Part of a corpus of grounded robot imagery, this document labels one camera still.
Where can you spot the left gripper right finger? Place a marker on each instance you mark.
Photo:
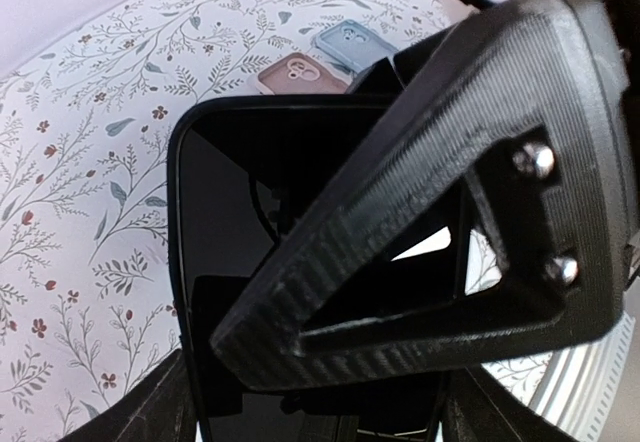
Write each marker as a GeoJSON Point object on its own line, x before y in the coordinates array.
{"type": "Point", "coordinates": [478, 408]}

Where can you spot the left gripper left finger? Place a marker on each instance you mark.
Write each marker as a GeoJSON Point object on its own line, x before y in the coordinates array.
{"type": "Point", "coordinates": [158, 409]}

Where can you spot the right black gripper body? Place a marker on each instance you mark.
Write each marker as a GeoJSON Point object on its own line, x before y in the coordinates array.
{"type": "Point", "coordinates": [609, 79]}

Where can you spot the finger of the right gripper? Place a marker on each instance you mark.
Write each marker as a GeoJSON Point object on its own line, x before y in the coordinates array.
{"type": "Point", "coordinates": [450, 237]}

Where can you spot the light blue phone case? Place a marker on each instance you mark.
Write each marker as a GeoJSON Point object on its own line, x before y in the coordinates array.
{"type": "Point", "coordinates": [350, 47]}

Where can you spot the pink phone case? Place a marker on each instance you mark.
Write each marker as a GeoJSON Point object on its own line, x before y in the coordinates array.
{"type": "Point", "coordinates": [297, 73]}

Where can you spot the black phone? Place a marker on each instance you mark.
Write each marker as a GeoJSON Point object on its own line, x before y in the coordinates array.
{"type": "Point", "coordinates": [241, 173]}

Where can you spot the floral table mat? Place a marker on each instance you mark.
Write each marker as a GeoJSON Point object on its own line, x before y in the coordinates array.
{"type": "Point", "coordinates": [86, 305]}

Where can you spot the front aluminium rail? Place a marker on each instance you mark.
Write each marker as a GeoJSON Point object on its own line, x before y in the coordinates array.
{"type": "Point", "coordinates": [578, 385]}

